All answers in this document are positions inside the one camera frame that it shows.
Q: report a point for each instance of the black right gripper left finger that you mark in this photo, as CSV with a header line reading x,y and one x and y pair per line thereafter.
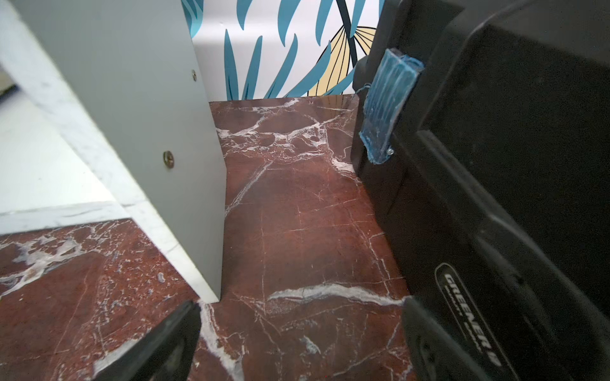
x,y
165,353

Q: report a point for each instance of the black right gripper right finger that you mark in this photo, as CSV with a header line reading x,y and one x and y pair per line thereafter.
x,y
435,353

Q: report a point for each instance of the white wooden bookshelf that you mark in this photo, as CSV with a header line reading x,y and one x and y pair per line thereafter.
x,y
122,85

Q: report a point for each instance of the black plastic toolbox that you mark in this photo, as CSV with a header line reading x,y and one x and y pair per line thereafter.
x,y
482,139

